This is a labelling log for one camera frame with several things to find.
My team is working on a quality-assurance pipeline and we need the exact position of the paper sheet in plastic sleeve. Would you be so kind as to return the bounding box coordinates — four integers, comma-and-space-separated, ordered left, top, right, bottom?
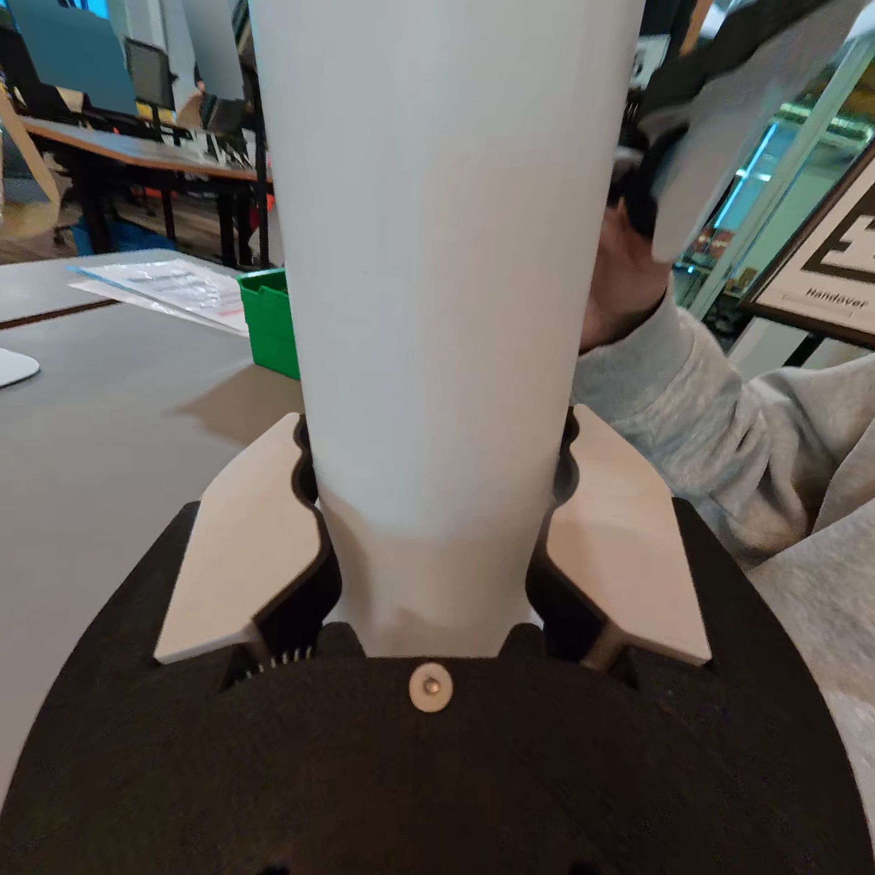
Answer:
67, 258, 250, 336

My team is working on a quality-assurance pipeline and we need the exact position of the wooden-edged office table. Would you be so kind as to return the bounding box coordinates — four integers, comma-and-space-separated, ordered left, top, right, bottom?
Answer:
17, 115, 274, 268

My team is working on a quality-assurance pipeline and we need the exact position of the person's right hand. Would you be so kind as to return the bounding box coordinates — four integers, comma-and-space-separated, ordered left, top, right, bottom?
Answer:
580, 204, 675, 355

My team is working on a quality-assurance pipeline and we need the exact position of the person's grey sweatshirt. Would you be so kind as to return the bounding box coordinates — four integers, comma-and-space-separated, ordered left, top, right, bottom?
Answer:
745, 502, 875, 828

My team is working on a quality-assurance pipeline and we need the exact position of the white bottle black cap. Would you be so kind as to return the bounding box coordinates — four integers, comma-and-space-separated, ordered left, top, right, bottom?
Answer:
246, 0, 647, 660

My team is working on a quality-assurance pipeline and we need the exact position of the black framed grey screen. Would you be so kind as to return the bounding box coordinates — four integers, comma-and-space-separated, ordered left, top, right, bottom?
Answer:
124, 37, 177, 110

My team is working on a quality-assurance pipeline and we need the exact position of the grey desk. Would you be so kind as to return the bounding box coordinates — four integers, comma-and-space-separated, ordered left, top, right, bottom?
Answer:
0, 247, 305, 797

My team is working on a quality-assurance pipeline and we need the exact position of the person's right forearm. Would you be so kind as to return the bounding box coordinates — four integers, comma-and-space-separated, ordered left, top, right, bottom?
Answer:
571, 287, 875, 568

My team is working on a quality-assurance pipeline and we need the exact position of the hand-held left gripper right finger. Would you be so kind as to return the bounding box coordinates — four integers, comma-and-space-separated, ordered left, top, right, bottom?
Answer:
526, 403, 713, 671

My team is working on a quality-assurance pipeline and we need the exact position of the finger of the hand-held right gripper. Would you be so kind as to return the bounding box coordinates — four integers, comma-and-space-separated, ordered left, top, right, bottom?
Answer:
618, 14, 850, 266

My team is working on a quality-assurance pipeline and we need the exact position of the white monitor stand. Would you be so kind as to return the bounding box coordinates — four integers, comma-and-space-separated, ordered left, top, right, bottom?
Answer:
0, 347, 41, 389

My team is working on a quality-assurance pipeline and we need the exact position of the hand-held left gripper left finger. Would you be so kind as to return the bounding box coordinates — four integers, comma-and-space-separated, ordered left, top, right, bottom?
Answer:
154, 412, 343, 669

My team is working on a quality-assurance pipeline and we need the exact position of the green storage bin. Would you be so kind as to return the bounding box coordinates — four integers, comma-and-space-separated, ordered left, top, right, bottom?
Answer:
236, 268, 302, 381

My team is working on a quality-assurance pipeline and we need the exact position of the framed marker sign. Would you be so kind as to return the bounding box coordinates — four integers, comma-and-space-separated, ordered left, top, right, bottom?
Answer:
738, 140, 875, 350

